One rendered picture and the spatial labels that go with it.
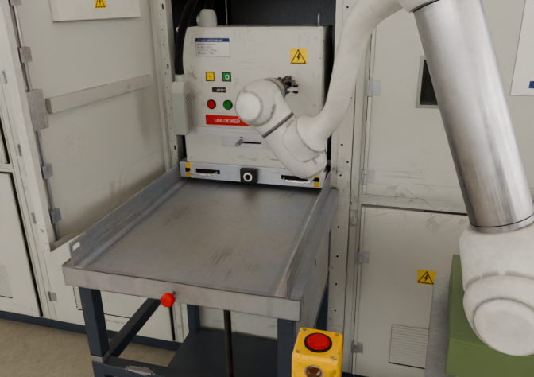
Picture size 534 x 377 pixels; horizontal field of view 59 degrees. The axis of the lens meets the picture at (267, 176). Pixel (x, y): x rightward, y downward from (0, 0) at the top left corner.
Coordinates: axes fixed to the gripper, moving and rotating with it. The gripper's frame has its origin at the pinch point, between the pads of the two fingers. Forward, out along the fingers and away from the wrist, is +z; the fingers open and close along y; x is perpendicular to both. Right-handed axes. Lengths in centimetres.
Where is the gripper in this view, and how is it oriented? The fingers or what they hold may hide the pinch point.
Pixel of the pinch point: (286, 81)
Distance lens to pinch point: 153.4
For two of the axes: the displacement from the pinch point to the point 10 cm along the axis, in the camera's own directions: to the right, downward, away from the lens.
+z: 2.6, -3.4, 9.1
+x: -0.2, -9.4, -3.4
